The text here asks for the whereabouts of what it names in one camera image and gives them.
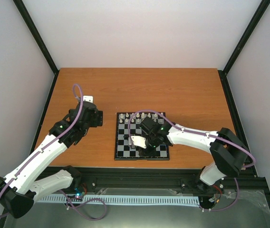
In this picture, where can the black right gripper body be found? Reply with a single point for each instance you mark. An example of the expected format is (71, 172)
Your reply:
(152, 153)

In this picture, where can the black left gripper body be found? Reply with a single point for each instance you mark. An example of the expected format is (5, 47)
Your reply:
(98, 120)

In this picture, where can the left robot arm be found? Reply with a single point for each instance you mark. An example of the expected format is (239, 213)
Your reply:
(21, 189)

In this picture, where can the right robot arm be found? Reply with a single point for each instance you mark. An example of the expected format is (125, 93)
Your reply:
(227, 150)

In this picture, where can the black and white chessboard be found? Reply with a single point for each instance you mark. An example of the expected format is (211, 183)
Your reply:
(123, 151)

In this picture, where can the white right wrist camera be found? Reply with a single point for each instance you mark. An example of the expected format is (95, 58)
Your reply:
(137, 141)

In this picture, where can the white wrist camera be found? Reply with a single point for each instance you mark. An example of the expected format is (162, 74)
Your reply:
(88, 98)
(137, 141)

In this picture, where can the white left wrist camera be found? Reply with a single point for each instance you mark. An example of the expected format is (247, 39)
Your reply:
(88, 98)

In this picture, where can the black aluminium frame rail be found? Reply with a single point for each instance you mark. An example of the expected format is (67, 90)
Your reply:
(183, 180)

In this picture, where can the white slotted cable duct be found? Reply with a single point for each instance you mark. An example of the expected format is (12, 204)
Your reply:
(123, 200)

